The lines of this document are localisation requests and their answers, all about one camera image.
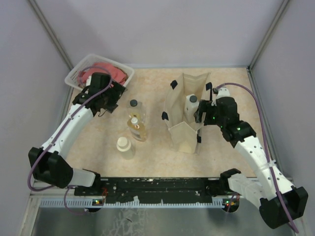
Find clear bottle grey cap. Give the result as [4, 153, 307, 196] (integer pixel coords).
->
[127, 99, 146, 123]

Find white bottle grey cap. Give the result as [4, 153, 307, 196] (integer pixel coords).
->
[184, 94, 199, 123]

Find amber liquid bottle white cap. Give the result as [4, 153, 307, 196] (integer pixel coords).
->
[127, 117, 147, 142]

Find cream canvas tote bag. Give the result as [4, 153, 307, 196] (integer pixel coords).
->
[161, 73, 212, 154]

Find cream bottle round cap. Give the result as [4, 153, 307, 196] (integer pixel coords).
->
[116, 137, 135, 160]

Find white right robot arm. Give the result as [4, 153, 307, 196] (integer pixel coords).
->
[194, 97, 309, 229]

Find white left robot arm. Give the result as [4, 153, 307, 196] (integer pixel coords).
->
[27, 69, 126, 195]

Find pink cloth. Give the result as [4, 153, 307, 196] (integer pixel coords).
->
[77, 62, 127, 87]

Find white plastic basket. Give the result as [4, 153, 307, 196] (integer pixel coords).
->
[64, 53, 135, 106]

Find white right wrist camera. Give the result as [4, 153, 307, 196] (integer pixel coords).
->
[216, 87, 230, 100]

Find aluminium frame post right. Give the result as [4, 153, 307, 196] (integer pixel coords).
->
[247, 0, 292, 72]

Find aluminium frame post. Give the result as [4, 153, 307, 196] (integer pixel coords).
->
[26, 0, 74, 70]
[247, 0, 292, 72]

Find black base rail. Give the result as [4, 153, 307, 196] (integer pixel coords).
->
[74, 168, 240, 207]

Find aluminium frame post left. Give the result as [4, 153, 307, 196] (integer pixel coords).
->
[26, 0, 74, 70]

